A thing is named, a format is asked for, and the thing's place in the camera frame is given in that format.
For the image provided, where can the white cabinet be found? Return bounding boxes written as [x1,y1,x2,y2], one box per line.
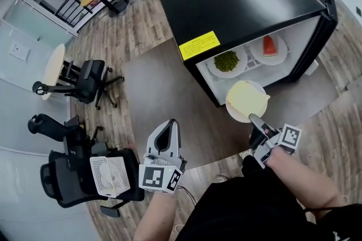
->
[331,0,362,26]

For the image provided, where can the round white table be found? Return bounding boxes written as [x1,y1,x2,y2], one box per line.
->
[41,43,66,101]

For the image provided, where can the yellow cake slice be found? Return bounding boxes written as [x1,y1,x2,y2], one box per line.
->
[227,80,271,119]

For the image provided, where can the white perforated basket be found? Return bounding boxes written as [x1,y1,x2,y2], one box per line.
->
[89,156,131,199]

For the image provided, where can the person's black-clothed body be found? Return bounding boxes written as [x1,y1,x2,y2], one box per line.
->
[175,154,362,241]

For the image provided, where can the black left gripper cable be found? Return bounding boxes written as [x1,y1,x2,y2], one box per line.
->
[178,184,199,206]

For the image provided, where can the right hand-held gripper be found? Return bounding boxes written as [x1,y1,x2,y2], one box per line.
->
[248,113,303,169]

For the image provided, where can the white round plate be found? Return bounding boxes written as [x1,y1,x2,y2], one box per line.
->
[250,35,289,66]
[225,80,271,124]
[206,46,249,79]

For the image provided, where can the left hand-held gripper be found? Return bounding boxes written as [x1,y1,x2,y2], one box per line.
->
[137,118,188,195]

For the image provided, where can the red watermelon slice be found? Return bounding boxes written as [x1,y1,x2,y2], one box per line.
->
[262,35,279,57]

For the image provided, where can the black office chair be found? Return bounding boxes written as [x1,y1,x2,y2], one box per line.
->
[40,148,145,218]
[32,59,125,110]
[27,113,105,156]

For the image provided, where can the person's left forearm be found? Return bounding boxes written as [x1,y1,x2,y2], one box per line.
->
[132,187,180,241]

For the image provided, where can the white paper notice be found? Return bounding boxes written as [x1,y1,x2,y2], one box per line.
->
[8,41,32,61]

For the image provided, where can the person's right forearm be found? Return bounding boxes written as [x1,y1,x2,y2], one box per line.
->
[267,146,347,218]

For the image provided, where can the white dishes pile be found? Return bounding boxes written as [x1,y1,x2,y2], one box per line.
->
[98,163,114,191]

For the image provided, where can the person's left white shoe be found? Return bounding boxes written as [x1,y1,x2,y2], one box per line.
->
[213,173,230,184]

